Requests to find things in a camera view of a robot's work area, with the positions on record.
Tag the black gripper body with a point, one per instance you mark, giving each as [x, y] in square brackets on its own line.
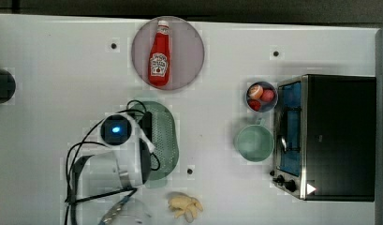
[146, 124]

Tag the green perforated strainer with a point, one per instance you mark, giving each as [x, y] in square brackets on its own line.
[162, 132]

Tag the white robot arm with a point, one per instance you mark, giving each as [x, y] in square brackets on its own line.
[118, 162]

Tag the red ketchup bottle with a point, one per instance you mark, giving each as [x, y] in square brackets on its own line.
[159, 58]

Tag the grey round plate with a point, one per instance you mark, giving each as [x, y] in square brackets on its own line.
[186, 51]

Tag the peeled banana toy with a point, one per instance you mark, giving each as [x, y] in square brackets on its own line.
[185, 206]

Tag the green mug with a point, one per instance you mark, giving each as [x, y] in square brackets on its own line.
[254, 142]

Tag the red toy strawberry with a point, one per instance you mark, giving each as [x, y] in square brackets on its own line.
[254, 104]

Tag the blue bowl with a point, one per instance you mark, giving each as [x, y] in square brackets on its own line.
[265, 106]

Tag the red toy fruit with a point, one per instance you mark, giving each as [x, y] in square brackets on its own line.
[268, 95]

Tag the black toaster oven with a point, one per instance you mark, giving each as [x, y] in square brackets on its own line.
[325, 138]

